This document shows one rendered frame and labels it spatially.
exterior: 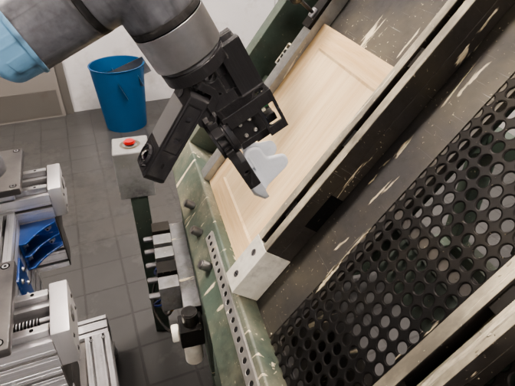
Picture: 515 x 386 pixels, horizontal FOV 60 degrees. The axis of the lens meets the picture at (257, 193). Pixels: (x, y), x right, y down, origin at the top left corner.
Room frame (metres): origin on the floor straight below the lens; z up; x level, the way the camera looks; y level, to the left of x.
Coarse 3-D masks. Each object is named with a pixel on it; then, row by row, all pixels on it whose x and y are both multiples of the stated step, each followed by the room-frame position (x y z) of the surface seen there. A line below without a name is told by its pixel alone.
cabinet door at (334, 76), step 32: (320, 32) 1.23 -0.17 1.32; (320, 64) 1.13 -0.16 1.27; (352, 64) 1.01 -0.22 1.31; (384, 64) 0.92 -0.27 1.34; (288, 96) 1.14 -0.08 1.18; (320, 96) 1.02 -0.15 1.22; (352, 96) 0.93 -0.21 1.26; (288, 128) 1.04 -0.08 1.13; (320, 128) 0.94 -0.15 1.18; (288, 160) 0.94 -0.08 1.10; (224, 192) 1.05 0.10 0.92; (288, 192) 0.85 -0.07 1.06; (256, 224) 0.85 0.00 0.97
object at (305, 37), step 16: (336, 0) 1.26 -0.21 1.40; (320, 16) 1.25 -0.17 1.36; (304, 32) 1.26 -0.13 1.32; (288, 48) 1.27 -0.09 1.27; (304, 48) 1.24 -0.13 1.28; (288, 64) 1.22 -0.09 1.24; (272, 80) 1.22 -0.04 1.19; (208, 160) 1.21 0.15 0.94; (224, 160) 1.17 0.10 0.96; (208, 176) 1.16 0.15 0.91
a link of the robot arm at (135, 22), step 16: (96, 0) 0.39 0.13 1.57; (112, 0) 0.40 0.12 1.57; (128, 0) 0.40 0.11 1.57; (144, 0) 0.40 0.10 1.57; (160, 0) 0.41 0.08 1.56; (176, 0) 0.41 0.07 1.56; (192, 0) 0.43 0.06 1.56; (96, 16) 0.40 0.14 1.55; (112, 16) 0.40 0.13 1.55; (128, 16) 0.41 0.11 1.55; (144, 16) 0.40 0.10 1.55; (160, 16) 0.41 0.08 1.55; (176, 16) 0.41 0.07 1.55; (128, 32) 0.42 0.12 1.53; (144, 32) 0.41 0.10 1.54; (160, 32) 0.41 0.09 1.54
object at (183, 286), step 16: (160, 224) 1.10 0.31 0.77; (176, 224) 1.14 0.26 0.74; (144, 240) 1.08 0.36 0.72; (160, 240) 1.03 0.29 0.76; (176, 240) 1.06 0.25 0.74; (160, 256) 0.96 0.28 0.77; (176, 256) 0.99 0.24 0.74; (160, 272) 0.89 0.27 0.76; (176, 272) 0.90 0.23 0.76; (192, 272) 0.92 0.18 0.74; (160, 288) 0.83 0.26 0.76; (176, 288) 0.84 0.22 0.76; (192, 288) 0.86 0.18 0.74; (160, 304) 0.92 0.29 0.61; (176, 304) 0.84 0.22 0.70; (192, 304) 0.80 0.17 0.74; (160, 320) 0.86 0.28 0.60; (192, 320) 0.72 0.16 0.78; (176, 336) 0.71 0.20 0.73; (192, 336) 0.71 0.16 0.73; (208, 336) 0.70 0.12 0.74; (192, 352) 0.71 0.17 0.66; (208, 352) 0.73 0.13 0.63
